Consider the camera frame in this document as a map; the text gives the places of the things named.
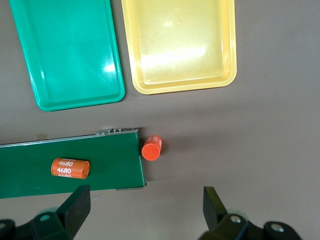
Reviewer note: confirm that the orange 4680 cylinder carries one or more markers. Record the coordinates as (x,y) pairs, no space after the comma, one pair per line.
(70,168)
(151,150)

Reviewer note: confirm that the small brown tape piece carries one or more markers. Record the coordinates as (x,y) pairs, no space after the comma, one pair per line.
(42,136)

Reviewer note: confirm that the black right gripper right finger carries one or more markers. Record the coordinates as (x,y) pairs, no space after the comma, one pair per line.
(216,215)

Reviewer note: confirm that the green belt conveyor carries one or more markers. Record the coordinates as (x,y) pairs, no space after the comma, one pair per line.
(100,162)

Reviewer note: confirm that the yellow plastic tray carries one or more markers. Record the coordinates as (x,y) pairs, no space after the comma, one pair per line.
(180,45)

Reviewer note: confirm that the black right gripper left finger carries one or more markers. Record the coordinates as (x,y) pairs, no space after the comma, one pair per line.
(75,210)

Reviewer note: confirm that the green plastic tray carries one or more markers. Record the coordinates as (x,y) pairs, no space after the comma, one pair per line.
(67,50)

